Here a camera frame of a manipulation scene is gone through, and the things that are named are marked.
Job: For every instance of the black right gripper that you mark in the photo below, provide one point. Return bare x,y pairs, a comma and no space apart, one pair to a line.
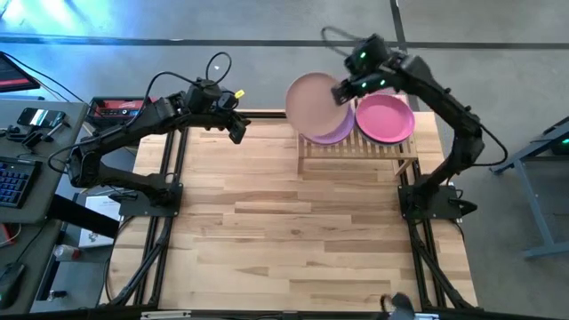
371,84

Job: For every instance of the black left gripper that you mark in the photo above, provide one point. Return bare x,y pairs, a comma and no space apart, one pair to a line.
229,106

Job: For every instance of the peach pink plate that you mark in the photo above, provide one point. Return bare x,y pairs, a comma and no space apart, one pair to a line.
311,106

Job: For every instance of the purple plate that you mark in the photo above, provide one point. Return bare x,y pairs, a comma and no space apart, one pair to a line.
342,133

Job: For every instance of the magenta plate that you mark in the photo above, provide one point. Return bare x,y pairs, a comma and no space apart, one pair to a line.
384,117

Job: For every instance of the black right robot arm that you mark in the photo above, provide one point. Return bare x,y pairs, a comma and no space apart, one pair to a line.
444,102

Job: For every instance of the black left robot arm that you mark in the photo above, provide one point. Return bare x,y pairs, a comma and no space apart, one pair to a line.
133,123

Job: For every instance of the wooden slatted shelf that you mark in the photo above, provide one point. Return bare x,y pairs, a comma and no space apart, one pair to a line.
355,154

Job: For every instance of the yellow tag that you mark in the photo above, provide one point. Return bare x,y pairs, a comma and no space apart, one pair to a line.
239,93

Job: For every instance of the red and black toolbox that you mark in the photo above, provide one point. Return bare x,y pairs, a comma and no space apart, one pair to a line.
117,106

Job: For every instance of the white booklet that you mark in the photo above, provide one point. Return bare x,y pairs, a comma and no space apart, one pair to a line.
102,206

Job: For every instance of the black diagonal bar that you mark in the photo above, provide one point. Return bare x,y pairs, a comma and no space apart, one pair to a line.
84,218

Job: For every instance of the black smartphone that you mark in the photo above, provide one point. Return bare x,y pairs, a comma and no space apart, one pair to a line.
40,117

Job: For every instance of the small black clamp tool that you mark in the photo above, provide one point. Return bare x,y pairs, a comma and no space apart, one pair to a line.
37,138

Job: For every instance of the white bottle with red cap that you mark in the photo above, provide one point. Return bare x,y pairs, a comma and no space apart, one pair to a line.
66,252

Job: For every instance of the person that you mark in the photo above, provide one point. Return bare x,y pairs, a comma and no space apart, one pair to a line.
400,306

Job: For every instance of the dark grey desk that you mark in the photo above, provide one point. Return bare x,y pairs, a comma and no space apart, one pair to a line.
40,240

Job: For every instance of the black backlit keyboard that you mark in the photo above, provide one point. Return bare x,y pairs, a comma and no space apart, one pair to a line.
18,182

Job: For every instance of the black monitor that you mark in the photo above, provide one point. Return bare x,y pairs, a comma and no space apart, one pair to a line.
13,75

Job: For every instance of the small black plug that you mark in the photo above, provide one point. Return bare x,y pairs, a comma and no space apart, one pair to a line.
58,294

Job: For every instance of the grey metal stand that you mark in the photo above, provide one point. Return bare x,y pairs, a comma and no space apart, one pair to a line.
551,250

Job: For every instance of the black computer mouse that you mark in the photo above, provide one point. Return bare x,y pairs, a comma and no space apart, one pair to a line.
9,284

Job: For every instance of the black aluminium rail frame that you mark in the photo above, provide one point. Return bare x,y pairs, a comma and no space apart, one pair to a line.
266,114

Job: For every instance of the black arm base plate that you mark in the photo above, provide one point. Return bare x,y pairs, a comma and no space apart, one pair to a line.
444,204
133,206

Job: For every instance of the silver bracket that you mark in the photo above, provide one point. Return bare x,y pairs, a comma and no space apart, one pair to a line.
427,316
164,315

